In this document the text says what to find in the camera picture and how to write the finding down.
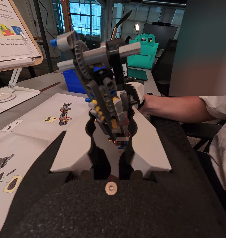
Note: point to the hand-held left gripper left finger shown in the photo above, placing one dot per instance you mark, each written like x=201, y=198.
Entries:
x=72, y=154

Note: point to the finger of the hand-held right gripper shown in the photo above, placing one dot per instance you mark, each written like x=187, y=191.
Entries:
x=140, y=89

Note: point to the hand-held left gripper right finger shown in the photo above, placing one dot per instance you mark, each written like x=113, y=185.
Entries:
x=152, y=148

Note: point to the lego car chassis assembly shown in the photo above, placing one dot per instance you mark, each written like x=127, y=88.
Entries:
x=98, y=55

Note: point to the white lego instruction booklet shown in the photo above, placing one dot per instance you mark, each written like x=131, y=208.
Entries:
x=27, y=133

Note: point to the person's right forearm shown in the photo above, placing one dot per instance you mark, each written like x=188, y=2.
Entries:
x=179, y=107

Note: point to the teal tote bag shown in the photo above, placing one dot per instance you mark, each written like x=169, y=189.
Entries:
x=142, y=54

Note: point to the black mesh office chair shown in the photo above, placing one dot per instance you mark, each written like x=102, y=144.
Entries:
x=165, y=65

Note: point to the bright studio light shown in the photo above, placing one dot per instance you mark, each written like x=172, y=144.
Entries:
x=136, y=27

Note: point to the large dark display screen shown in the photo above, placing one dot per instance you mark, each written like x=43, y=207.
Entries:
x=161, y=32

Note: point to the blue plastic bin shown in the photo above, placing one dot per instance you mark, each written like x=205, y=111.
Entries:
x=72, y=81

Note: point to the person's white shirt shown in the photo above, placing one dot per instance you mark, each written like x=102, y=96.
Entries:
x=220, y=130

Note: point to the wooden support column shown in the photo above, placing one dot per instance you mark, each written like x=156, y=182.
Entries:
x=66, y=16

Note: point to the black tripod pole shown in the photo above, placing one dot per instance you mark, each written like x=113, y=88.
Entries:
x=43, y=37

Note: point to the white document stand with sheet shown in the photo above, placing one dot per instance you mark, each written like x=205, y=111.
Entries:
x=5, y=69

